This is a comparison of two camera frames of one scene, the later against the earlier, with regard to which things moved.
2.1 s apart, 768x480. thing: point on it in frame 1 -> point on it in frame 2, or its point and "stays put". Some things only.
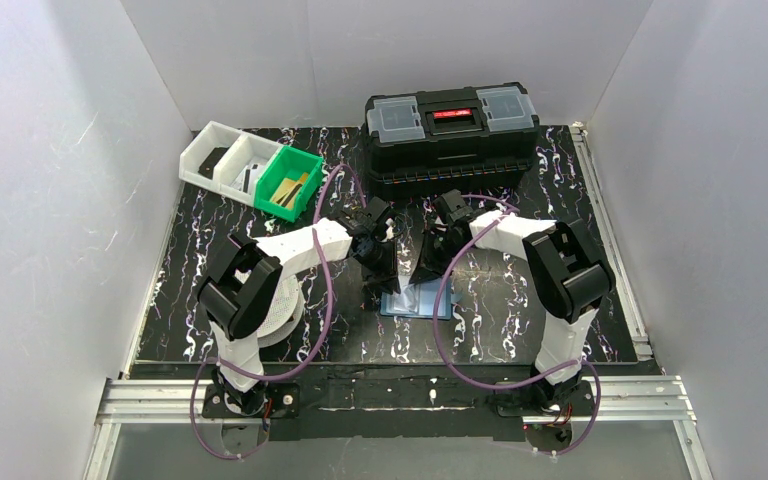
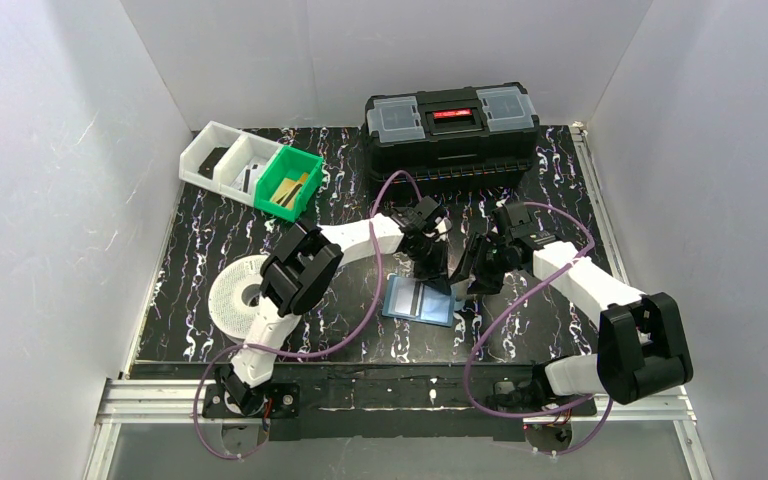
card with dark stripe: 408,299 stays put
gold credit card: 286,192 stays put
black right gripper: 435,253 -> 483,258
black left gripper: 378,257 -> 428,250
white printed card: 255,171 stays put
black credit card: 207,167 stays put
